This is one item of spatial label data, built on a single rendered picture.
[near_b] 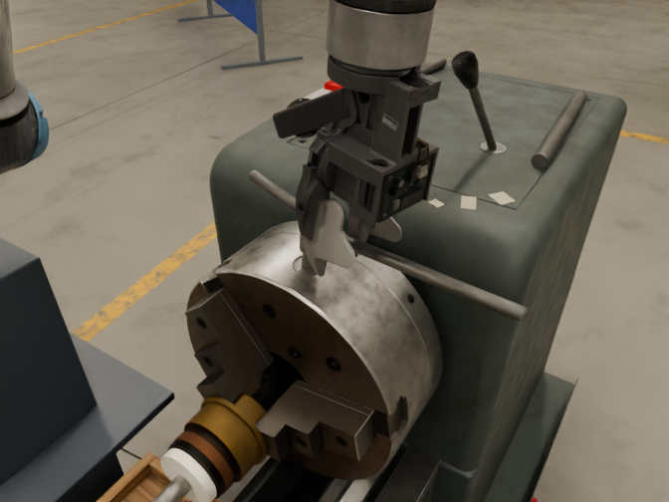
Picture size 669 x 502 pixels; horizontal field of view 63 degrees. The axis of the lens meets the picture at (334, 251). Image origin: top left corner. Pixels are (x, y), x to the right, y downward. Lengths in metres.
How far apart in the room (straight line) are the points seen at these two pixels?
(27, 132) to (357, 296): 0.57
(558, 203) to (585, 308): 1.92
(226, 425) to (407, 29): 0.42
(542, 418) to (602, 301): 1.37
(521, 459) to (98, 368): 0.91
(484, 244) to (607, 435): 1.59
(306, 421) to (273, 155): 0.37
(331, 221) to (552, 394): 1.06
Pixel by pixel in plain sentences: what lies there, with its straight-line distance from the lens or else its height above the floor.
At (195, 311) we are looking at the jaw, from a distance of 0.63.
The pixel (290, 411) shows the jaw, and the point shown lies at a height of 1.11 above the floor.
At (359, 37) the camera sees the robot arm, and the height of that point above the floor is 1.50.
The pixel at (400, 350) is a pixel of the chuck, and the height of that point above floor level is 1.17.
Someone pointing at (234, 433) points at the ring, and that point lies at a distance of 0.60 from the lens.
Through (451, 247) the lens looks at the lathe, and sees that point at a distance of 0.64.
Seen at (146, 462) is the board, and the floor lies 0.91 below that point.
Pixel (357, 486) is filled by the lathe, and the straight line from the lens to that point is 0.86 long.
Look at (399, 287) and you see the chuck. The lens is 0.62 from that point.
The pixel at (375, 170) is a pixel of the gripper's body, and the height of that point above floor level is 1.41.
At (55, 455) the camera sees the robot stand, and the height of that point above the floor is 0.75.
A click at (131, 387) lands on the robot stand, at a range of 1.18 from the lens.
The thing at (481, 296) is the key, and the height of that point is 1.32.
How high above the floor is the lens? 1.60
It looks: 36 degrees down
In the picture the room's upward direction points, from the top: straight up
